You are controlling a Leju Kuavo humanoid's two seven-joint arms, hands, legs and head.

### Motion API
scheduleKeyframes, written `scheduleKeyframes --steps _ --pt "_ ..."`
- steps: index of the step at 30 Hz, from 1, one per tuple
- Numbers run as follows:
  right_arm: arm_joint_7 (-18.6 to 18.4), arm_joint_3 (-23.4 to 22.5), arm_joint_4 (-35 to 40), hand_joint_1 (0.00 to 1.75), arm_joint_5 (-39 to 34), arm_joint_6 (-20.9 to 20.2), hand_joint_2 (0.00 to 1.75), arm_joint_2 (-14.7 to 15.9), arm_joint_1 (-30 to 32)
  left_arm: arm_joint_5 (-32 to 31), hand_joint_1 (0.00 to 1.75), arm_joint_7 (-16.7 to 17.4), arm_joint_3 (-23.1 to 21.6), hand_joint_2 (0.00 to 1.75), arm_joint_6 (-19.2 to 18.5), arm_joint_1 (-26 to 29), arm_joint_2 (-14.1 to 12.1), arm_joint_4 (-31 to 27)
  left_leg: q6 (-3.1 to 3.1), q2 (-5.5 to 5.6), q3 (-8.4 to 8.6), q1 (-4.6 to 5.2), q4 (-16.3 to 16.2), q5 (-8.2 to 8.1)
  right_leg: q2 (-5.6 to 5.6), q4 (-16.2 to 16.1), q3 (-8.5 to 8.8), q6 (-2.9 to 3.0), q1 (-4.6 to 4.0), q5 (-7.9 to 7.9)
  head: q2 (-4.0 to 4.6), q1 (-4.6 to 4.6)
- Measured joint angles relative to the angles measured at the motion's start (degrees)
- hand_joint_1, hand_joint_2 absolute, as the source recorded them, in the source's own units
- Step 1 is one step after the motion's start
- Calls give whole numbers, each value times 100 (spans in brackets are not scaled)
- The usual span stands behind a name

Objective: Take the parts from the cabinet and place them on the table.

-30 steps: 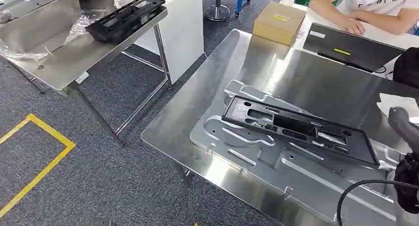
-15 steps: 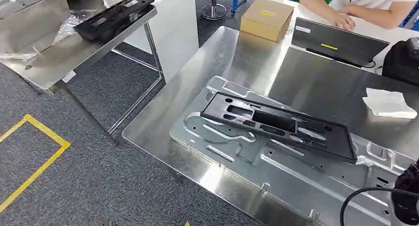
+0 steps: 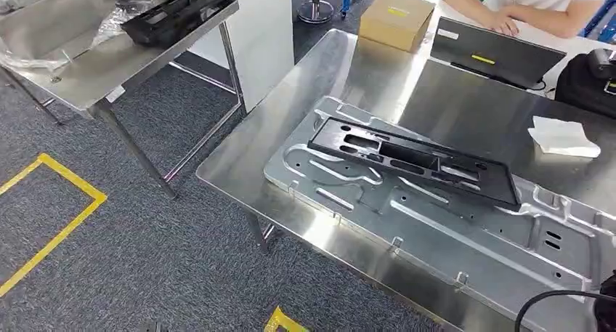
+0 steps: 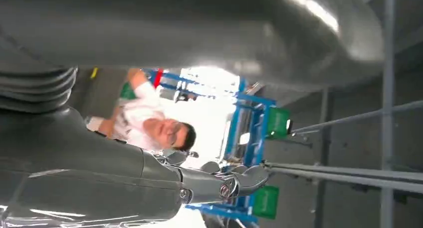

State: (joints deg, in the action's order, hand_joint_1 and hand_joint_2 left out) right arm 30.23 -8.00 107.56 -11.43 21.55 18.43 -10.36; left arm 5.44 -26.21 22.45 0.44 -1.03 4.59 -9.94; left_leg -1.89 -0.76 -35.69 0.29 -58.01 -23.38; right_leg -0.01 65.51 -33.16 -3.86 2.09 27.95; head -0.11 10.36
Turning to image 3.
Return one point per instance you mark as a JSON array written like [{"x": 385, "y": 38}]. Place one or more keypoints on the person's hand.
[{"x": 503, "y": 24}]

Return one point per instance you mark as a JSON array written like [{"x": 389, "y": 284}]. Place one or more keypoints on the black plastic frame panel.
[{"x": 495, "y": 185}]

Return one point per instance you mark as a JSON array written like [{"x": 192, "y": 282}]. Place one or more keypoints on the black laptop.
[{"x": 495, "y": 50}]

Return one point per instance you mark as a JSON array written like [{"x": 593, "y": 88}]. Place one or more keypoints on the white desk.
[{"x": 544, "y": 37}]

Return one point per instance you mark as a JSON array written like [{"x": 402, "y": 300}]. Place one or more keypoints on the black bag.
[{"x": 582, "y": 89}]

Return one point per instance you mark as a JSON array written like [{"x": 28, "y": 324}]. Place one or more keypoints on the cardboard box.
[{"x": 394, "y": 26}]

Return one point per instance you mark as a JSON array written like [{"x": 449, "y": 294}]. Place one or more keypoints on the white folded cloth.
[{"x": 563, "y": 137}]

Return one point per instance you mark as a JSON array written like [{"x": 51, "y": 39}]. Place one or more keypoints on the stamped metal plate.
[{"x": 433, "y": 238}]

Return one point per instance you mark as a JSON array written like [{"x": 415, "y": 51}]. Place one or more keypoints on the white cabinet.
[{"x": 264, "y": 46}]

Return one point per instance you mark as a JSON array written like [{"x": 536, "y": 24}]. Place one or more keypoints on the large steel table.
[{"x": 269, "y": 142}]

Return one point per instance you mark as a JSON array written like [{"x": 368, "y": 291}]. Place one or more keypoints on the stack of black plastic panels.
[{"x": 163, "y": 26}]

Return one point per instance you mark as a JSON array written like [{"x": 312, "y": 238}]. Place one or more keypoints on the yellow floor tape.
[
  {"x": 281, "y": 322},
  {"x": 72, "y": 178}
]

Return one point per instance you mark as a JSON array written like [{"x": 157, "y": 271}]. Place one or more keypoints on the clear plastic bag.
[{"x": 110, "y": 24}]

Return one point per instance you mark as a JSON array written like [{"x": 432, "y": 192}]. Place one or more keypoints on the small steel table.
[{"x": 96, "y": 74}]

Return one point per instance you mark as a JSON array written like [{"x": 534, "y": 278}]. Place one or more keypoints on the blue metal frame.
[{"x": 604, "y": 26}]

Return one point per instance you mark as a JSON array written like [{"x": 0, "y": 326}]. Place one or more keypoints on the chrome stanchion post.
[{"x": 315, "y": 10}]

